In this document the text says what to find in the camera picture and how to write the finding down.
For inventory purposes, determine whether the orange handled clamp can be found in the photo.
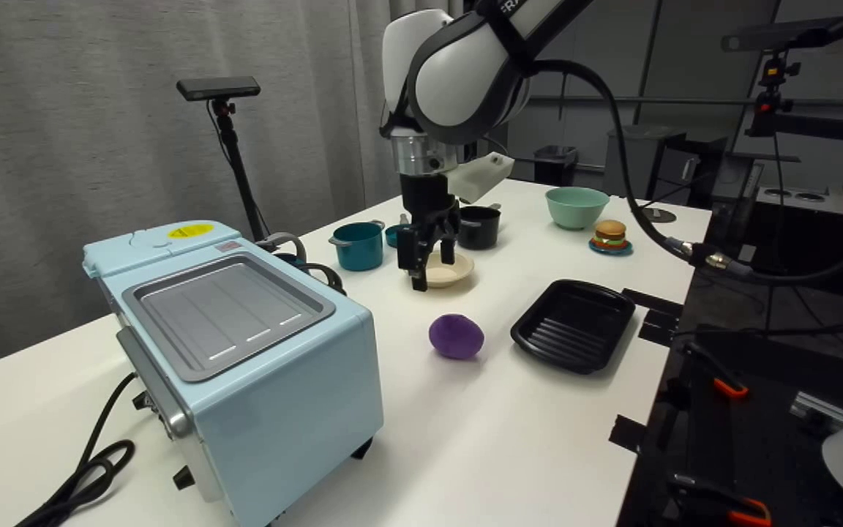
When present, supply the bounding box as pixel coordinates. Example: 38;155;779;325
668;473;775;527
704;372;751;405

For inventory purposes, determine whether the black tape patch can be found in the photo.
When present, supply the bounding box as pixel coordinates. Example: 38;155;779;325
608;414;650;454
618;285;684;350

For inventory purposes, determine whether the black pot with handle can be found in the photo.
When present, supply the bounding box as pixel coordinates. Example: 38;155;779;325
453;202;507;253

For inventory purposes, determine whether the mint green bowl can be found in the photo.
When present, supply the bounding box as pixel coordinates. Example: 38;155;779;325
542;186;611;236

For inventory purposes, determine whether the purple plush toy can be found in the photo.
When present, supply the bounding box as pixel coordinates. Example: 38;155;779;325
423;310;489;363

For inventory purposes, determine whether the large teal pot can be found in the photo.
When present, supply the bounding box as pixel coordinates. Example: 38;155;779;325
327;221;390;277

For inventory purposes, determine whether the light blue toaster oven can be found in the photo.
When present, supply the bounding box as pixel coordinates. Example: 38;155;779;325
79;218;385;527

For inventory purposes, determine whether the black side workbench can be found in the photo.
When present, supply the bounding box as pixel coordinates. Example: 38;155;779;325
622;189;843;527

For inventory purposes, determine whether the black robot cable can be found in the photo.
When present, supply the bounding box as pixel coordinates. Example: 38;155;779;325
526;56;843;288

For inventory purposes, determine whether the black ridged tray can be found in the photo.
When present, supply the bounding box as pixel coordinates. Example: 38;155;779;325
507;277;638;379

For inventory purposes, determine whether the black camera bar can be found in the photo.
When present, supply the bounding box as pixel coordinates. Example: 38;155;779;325
172;73;262;107

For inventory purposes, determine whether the black tripod stand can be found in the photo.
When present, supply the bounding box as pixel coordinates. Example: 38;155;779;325
204;98;275;243

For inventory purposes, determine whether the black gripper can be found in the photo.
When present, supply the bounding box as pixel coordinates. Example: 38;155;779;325
394;168;464;297

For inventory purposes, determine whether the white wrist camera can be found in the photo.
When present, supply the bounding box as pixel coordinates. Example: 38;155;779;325
447;149;518;208

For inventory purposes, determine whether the black toaster power cord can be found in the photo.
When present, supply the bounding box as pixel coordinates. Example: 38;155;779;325
13;370;144;527

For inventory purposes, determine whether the black coiled cable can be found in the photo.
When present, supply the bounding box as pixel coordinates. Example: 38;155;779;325
255;230;349;299

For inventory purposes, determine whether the toy burger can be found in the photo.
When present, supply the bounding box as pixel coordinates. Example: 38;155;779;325
586;218;635;262

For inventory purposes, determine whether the gray background cabinet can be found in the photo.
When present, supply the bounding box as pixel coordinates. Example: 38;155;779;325
603;123;728;206

